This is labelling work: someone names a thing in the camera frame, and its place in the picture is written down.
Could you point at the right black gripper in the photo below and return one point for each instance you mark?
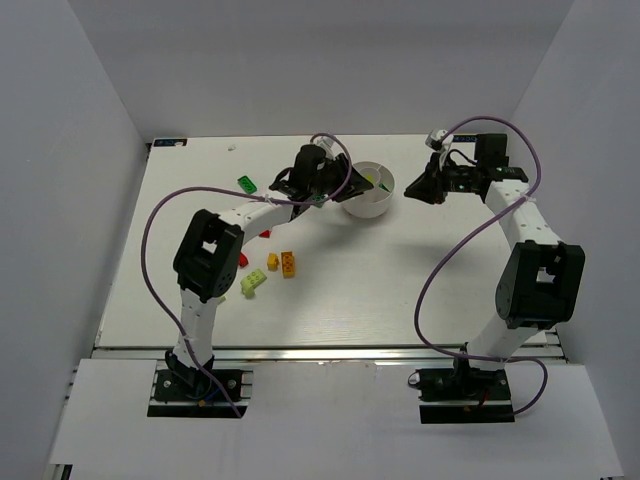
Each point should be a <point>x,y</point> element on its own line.
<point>436,176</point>

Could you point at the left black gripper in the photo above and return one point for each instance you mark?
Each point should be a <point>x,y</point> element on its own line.
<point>338,172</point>

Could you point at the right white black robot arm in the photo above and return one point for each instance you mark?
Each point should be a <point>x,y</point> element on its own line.
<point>491,151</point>

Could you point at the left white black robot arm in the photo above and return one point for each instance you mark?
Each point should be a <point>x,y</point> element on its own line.
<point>207,259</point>

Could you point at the white round divided container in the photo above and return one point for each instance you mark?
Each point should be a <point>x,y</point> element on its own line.
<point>377,201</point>

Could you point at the right blue table label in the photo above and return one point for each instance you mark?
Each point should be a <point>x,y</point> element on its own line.
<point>465,138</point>

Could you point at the blue table label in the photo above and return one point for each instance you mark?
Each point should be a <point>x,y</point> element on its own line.
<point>169,142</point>
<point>465,138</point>

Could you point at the orange yellow lego brick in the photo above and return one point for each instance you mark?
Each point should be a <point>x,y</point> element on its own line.
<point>288,266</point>

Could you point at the flat green lego plate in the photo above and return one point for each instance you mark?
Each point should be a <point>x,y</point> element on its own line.
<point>247,185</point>

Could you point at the small orange lego brick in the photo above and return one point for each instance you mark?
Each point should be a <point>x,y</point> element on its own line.
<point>272,262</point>

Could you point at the pale green lego brick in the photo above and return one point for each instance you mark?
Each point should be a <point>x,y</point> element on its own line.
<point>250,282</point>

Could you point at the left blue table label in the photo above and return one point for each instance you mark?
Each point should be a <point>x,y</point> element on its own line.
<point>169,142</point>

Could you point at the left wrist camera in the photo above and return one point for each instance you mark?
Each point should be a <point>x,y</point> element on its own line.
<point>324,142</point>

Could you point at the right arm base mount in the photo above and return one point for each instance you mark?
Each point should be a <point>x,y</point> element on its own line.
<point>447,397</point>

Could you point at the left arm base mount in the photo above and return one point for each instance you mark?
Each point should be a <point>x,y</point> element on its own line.
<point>168,398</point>

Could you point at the aluminium front rail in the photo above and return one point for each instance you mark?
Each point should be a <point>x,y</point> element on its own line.
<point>412,353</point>

